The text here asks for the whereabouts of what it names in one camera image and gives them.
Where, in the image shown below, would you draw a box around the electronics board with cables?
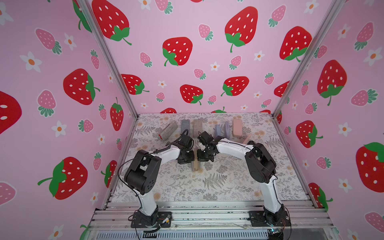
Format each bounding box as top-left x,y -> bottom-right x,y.
268,228 -> 284,240

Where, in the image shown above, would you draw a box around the aluminium rail frame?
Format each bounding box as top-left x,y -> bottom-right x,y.
84,200 -> 341,240

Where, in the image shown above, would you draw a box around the floral table mat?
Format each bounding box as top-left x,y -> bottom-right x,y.
127,113 -> 308,202

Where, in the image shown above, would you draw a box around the light blue case white glasses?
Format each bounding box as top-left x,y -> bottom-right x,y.
215,125 -> 222,137

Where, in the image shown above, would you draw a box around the grey case tan interior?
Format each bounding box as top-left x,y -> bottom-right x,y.
224,121 -> 231,139

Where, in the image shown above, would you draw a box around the pink case black glasses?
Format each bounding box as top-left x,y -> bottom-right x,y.
243,134 -> 252,145

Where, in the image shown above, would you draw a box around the grey case with red glasses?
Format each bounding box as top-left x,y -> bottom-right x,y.
159,121 -> 178,141

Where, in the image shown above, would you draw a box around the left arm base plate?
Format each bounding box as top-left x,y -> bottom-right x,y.
131,211 -> 173,234

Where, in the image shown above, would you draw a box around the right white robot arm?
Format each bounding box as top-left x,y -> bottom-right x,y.
197,132 -> 286,226

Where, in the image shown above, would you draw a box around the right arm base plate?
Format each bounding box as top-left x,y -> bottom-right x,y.
247,211 -> 291,228

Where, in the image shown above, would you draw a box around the blue-grey case purple glasses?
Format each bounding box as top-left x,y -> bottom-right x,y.
181,120 -> 191,137

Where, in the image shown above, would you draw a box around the pink case round glasses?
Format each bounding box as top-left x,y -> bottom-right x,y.
233,118 -> 243,138

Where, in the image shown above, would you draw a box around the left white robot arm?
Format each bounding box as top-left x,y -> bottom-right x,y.
119,130 -> 195,220

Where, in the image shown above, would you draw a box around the grey case mint interior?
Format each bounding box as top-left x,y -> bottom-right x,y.
193,120 -> 203,138

